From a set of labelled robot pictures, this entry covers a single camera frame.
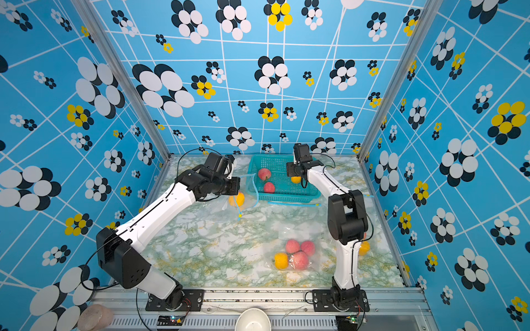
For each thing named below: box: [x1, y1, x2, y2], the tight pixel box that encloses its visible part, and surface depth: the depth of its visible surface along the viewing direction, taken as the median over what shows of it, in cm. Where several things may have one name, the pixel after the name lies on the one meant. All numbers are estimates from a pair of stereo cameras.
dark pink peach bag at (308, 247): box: [300, 240, 316, 256], surface depth 83 cm
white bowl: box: [234, 307, 272, 331], surface depth 69 cm
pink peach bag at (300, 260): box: [292, 251, 309, 271], surface depth 77 cm
